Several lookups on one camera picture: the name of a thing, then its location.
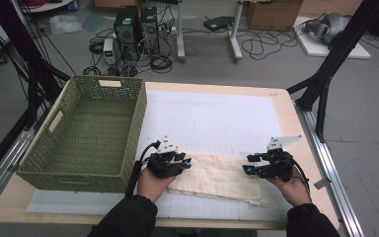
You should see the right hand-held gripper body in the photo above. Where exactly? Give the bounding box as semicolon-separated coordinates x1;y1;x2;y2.
256;134;303;183

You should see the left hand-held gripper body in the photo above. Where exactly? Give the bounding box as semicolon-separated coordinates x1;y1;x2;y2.
147;135;186;180

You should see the cream printed cloth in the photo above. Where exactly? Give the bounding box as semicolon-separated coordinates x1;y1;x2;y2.
167;151;265;207

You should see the green woven basket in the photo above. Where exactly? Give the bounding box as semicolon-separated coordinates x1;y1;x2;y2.
16;74;148;194

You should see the person's left hand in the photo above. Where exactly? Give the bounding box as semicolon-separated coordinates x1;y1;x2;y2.
137;168;179;202

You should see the person's right hand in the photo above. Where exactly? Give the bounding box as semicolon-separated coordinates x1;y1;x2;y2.
265;173;312;206

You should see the white grid mat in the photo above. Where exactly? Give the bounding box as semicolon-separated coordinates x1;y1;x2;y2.
26;90;292;222

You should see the white desk leg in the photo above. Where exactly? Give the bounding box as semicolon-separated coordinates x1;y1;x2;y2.
228;0;245;63
176;0;187;63

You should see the white floor board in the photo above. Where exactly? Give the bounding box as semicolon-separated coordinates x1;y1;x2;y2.
293;16;372;60

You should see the grey power supply box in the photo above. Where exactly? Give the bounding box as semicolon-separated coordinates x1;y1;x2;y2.
103;38;116;65

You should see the white power strip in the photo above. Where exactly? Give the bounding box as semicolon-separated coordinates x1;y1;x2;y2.
157;25;178;34

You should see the black computer tower round fan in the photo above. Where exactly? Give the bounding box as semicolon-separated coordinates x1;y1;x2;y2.
139;6;161;55

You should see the black computer tower green sticker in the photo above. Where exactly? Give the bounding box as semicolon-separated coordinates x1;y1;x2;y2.
113;5;141;61

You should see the black flat device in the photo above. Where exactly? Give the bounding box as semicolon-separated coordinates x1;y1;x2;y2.
202;15;235;33

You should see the brown cardboard box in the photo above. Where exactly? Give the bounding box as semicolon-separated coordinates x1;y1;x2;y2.
245;0;304;32

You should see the grey robot head shell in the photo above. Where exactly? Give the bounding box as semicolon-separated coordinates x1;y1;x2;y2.
303;12;351;45

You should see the clear plastic bag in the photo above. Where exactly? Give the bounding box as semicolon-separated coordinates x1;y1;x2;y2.
48;13;84;36

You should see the right hand-held gripper black cable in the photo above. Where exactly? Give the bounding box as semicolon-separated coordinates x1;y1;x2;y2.
287;157;311;196

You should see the hand-held gripper black cable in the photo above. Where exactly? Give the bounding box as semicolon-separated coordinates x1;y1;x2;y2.
287;157;311;196
124;140;162;198

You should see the left hand-held gripper black cable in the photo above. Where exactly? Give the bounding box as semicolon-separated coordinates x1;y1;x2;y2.
124;140;162;198

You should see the grey metal bracket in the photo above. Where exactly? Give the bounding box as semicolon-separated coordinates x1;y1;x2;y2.
313;177;333;191

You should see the aluminium rail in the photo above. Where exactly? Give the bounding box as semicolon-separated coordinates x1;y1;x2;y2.
0;127;36;215
295;105;365;237

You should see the coiled black cable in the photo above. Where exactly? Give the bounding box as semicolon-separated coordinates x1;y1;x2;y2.
149;53;174;74
82;65;102;77

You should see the black cable tangle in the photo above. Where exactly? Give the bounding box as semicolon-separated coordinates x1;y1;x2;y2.
241;28;305;61

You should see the black metal frame stand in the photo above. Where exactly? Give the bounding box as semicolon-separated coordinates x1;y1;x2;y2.
286;0;379;143
0;0;72;131

